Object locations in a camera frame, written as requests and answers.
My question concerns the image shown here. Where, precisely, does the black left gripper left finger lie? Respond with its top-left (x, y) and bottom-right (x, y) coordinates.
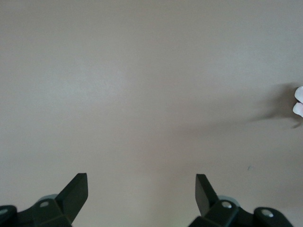
top-left (18, 173), bottom-right (89, 227)

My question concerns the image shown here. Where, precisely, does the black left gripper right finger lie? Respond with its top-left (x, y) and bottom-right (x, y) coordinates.
top-left (189, 174), bottom-right (251, 227)

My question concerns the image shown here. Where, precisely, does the pale pink white puppy plush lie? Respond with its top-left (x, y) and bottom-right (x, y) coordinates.
top-left (293, 86), bottom-right (303, 117)

